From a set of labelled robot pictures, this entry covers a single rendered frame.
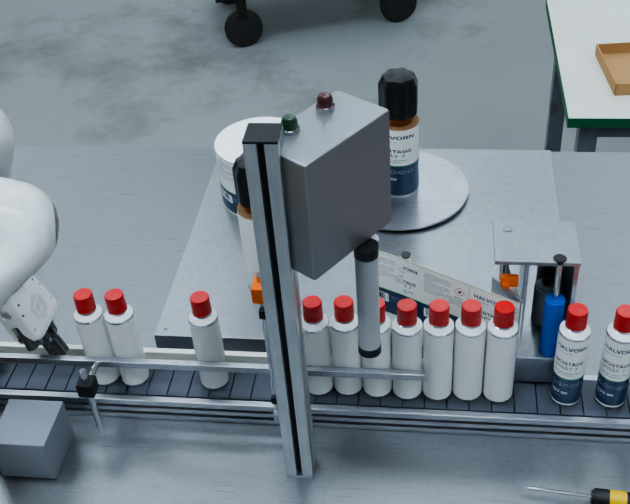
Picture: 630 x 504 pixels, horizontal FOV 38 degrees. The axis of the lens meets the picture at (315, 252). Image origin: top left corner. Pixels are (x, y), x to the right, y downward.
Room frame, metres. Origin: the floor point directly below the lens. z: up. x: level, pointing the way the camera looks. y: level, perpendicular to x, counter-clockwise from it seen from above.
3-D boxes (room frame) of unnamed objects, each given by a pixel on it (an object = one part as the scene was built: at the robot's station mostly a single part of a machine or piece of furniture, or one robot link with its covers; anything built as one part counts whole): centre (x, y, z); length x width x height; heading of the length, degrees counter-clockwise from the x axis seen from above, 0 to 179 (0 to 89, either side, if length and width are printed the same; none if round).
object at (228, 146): (1.74, 0.10, 0.95); 0.20 x 0.20 x 0.14
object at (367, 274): (1.02, -0.07, 1.18); 0.04 x 0.04 x 0.21
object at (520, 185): (1.57, -0.13, 0.86); 0.80 x 0.67 x 0.05; 80
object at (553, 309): (1.12, -0.39, 0.98); 0.03 x 0.03 x 0.17
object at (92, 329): (1.20, 0.40, 0.98); 0.05 x 0.05 x 0.20
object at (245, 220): (1.44, 0.10, 1.03); 0.09 x 0.09 x 0.30
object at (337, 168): (1.05, -0.02, 1.38); 0.17 x 0.10 x 0.19; 135
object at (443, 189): (1.71, -0.20, 0.89); 0.31 x 0.31 x 0.01
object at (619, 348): (1.05, -0.48, 0.98); 0.05 x 0.05 x 0.20
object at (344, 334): (1.13, -0.04, 0.98); 0.05 x 0.05 x 0.20
